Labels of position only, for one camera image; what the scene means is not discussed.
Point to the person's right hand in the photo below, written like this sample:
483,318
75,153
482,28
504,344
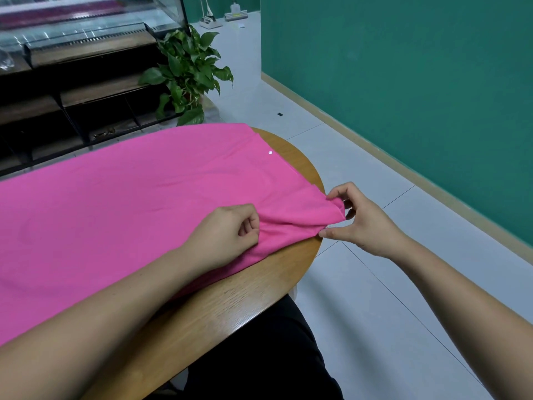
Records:
366,225

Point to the person's left hand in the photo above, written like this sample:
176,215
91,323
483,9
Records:
223,235

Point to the pink towel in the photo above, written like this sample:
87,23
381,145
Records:
108,212

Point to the person's left forearm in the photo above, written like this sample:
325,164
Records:
83,337

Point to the person's right forearm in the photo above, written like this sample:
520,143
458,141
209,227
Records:
466,312

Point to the green potted plant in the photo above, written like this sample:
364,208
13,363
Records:
187,75

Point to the dark wooden shelf cabinet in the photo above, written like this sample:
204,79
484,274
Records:
67,104

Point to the white mop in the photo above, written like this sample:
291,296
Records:
236,12

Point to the glass display case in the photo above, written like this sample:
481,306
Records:
83,16

